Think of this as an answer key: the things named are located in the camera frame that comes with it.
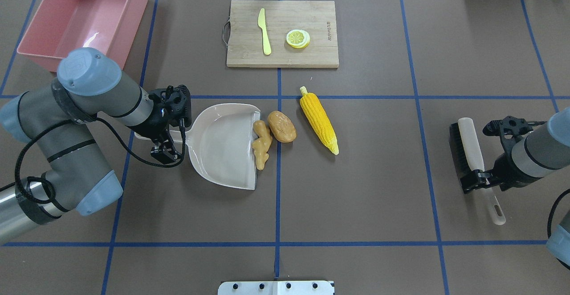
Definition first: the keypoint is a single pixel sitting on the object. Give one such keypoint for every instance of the brown toy potato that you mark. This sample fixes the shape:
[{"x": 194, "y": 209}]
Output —
[{"x": 282, "y": 127}]

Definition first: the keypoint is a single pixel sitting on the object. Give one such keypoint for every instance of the pink plastic bin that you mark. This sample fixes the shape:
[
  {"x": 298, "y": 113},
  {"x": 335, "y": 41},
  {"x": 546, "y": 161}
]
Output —
[{"x": 60, "y": 26}]

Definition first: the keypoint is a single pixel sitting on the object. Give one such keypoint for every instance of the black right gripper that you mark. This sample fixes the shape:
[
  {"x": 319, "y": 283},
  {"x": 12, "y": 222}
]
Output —
[{"x": 504, "y": 169}]

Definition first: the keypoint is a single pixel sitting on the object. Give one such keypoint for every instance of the beige hand brush black bristles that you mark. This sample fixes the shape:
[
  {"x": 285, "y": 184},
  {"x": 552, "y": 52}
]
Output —
[{"x": 467, "y": 156}]

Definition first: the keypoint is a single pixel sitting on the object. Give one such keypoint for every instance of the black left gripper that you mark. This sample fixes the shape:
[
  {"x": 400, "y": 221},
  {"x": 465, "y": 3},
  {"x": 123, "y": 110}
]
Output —
[{"x": 151, "y": 125}]

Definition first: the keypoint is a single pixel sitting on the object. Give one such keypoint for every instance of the yellow plastic knife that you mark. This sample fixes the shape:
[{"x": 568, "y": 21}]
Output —
[{"x": 266, "y": 46}]

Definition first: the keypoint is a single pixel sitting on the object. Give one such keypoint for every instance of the white mounting plate with bolts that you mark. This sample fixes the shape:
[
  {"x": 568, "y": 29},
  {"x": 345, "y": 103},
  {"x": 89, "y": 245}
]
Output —
[{"x": 303, "y": 287}]

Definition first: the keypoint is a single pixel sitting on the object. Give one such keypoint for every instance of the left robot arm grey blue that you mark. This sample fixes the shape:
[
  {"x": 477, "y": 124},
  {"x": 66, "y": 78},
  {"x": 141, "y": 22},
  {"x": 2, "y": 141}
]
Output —
[{"x": 62, "y": 167}]

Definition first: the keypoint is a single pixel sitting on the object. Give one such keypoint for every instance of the yellow toy corn cob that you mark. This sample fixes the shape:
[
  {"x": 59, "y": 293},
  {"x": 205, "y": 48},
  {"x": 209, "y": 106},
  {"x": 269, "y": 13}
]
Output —
[{"x": 319, "y": 120}]

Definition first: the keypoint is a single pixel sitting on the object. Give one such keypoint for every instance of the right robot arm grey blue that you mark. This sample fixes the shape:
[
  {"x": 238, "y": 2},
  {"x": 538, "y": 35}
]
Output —
[{"x": 532, "y": 150}]

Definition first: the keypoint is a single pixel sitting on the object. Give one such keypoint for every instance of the wooden cutting board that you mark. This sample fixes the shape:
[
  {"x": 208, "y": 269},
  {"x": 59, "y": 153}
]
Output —
[{"x": 244, "y": 43}]

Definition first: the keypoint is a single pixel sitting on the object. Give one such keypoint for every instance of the black wrist camera on left gripper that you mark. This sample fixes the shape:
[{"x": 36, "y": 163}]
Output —
[{"x": 177, "y": 105}]

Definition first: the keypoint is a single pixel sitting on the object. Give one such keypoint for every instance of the tan toy ginger root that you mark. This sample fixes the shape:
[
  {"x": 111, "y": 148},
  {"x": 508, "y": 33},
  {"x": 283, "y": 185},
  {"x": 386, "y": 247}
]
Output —
[{"x": 262, "y": 144}]

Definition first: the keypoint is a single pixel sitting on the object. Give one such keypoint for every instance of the beige plastic dustpan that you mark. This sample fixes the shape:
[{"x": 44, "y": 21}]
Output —
[{"x": 219, "y": 145}]

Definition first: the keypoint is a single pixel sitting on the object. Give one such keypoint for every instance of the yellow lemon slice toy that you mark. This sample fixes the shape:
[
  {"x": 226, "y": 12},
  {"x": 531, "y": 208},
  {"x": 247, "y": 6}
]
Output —
[{"x": 298, "y": 38}]

